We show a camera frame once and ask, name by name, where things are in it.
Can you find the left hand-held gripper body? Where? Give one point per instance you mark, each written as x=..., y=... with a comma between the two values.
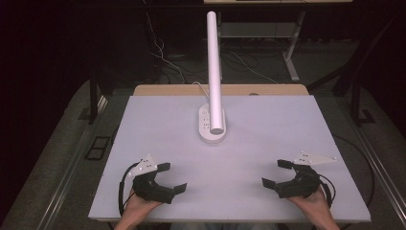
x=150, y=190

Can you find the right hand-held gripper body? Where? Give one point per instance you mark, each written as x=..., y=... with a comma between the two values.
x=303, y=185

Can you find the person's left hand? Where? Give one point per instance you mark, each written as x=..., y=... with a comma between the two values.
x=135, y=207

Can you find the person's right hand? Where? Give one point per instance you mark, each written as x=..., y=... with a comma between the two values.
x=317, y=206

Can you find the black metal stand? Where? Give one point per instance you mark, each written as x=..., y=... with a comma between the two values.
x=356, y=96
x=93, y=102

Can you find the white desk lamp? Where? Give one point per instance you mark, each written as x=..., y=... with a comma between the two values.
x=214, y=80

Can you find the white metal desk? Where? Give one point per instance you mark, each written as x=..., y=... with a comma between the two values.
x=292, y=57

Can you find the black floor frame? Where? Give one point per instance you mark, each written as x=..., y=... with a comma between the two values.
x=97, y=148

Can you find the aluminium floor rail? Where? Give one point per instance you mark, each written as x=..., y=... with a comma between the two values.
x=63, y=185
x=379, y=172

